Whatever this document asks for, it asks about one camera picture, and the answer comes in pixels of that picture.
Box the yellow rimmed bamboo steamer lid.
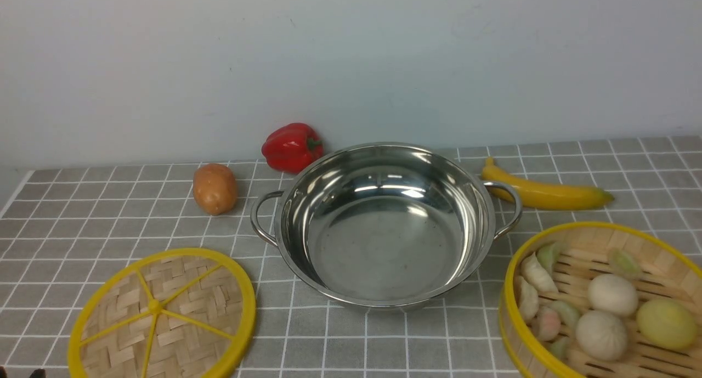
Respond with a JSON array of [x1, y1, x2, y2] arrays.
[[67, 248, 257, 377]]

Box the yellow rimmed bamboo steamer basket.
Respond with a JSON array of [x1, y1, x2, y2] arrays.
[[499, 222, 700, 377]]

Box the stainless steel pot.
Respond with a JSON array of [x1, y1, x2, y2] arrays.
[[249, 142, 523, 312]]

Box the red bell pepper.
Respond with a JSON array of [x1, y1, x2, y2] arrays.
[[261, 122, 324, 174]]

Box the yellow banana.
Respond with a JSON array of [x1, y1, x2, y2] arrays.
[[481, 156, 616, 211]]

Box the white dumpling at rim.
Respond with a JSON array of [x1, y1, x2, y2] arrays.
[[516, 276, 540, 324]]

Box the pink dumpling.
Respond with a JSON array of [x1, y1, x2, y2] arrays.
[[531, 306, 561, 341]]

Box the light green dumpling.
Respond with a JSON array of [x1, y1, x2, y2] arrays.
[[549, 300, 581, 330]]

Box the small green dumpling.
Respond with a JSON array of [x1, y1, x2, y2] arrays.
[[546, 336, 571, 363]]

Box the pale green dumpling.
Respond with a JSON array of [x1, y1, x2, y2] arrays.
[[608, 248, 644, 281]]

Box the grey checkered tablecloth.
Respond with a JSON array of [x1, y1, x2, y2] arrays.
[[1, 136, 701, 377]]

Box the white pleated steamed bun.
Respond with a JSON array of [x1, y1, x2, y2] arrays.
[[575, 311, 629, 361]]

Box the yellow steamed bun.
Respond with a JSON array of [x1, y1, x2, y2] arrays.
[[636, 300, 699, 351]]

